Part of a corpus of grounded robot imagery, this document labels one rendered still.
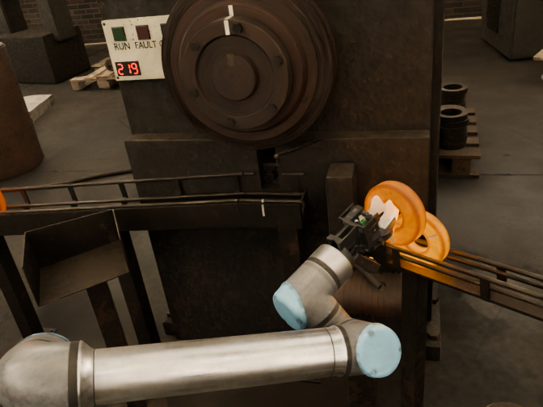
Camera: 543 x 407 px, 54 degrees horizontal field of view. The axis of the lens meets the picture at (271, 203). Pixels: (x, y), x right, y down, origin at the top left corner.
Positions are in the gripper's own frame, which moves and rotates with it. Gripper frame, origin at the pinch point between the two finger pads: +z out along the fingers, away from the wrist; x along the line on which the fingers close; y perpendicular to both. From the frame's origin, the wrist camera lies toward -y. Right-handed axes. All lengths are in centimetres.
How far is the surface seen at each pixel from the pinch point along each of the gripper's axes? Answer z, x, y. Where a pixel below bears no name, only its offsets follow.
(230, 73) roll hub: -2, 42, 30
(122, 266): -47, 66, -11
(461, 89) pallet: 195, 108, -109
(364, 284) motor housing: -4.8, 13.0, -31.6
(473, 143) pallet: 159, 80, -119
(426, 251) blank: 3.7, -3.5, -17.3
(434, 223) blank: 7.0, -4.7, -9.7
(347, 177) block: 10.3, 24.8, -7.8
